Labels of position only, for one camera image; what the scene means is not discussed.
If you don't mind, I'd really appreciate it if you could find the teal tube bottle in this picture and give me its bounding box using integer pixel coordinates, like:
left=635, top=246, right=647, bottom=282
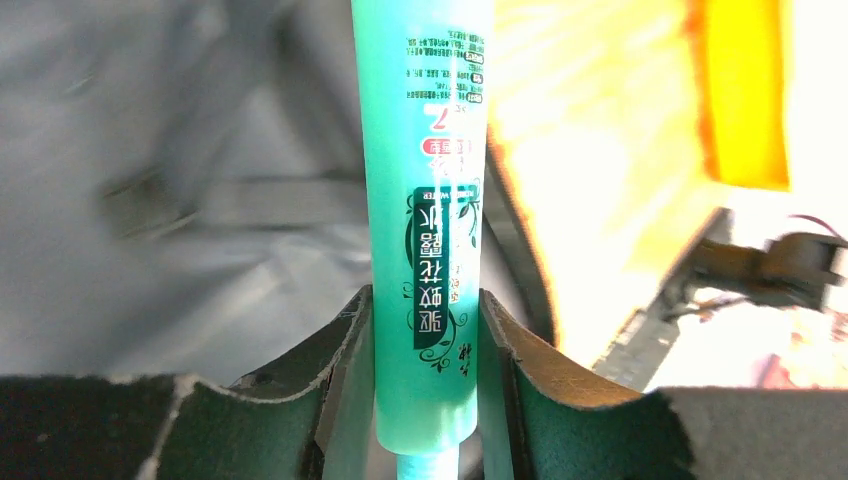
left=351, top=0, right=494, bottom=479

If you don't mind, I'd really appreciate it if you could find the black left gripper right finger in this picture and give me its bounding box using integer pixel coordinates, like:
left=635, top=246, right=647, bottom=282
left=476, top=291, right=847, bottom=479

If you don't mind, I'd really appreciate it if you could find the yellow plastic basket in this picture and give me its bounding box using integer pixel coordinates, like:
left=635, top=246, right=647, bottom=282
left=686, top=1, right=790, bottom=191

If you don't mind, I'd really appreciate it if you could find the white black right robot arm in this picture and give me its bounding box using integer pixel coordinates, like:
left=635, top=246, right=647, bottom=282
left=659, top=232, right=847, bottom=322

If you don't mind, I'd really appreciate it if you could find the black white space suitcase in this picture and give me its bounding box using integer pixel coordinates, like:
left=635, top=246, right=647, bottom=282
left=0, top=0, right=558, bottom=389

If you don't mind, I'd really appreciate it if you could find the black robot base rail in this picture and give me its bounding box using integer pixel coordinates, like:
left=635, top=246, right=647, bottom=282
left=591, top=207, right=733, bottom=392

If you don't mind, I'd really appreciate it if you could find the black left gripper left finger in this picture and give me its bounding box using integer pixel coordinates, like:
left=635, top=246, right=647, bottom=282
left=1, top=286, right=374, bottom=479

